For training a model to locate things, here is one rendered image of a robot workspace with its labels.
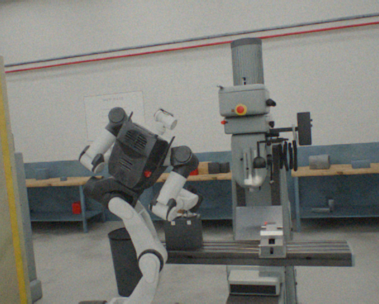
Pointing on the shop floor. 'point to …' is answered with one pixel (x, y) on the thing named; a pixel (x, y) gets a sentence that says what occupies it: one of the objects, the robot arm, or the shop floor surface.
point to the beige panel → (2, 199)
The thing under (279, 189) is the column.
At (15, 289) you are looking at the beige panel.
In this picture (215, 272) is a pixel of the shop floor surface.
